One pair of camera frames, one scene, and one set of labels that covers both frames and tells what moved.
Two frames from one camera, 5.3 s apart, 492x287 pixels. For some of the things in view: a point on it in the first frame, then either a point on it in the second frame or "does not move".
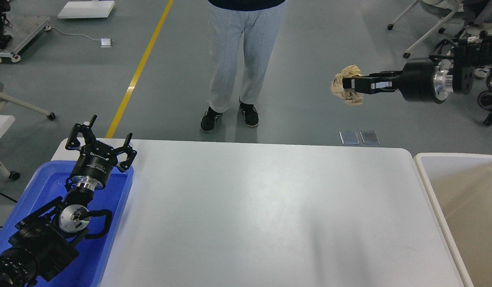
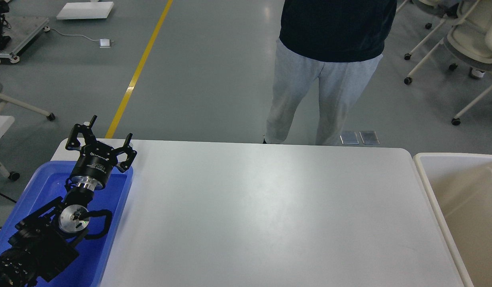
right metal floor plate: (369, 137) does not move
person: (260, 20) -> (341, 42)
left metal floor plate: (349, 137) does not move
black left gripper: (97, 160) does not move
